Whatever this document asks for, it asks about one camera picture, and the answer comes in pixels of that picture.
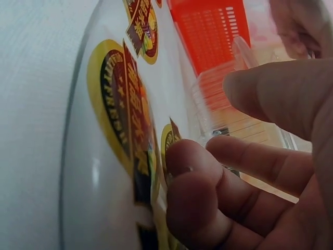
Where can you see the white round plate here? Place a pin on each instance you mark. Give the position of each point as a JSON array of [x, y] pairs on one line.
[[86, 198]]

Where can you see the person's right hand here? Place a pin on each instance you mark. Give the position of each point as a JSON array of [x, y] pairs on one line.
[[281, 208]]

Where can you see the yellow and brown round sticker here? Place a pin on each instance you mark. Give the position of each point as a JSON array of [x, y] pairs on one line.
[[167, 140], [141, 28], [112, 104]]

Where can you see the clear plastic box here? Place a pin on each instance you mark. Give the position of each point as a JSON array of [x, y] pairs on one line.
[[208, 114]]

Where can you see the orange plastic basket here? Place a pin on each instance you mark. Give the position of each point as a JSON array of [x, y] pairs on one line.
[[208, 34]]

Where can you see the person's left hand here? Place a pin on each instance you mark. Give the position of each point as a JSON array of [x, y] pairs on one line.
[[299, 23]]

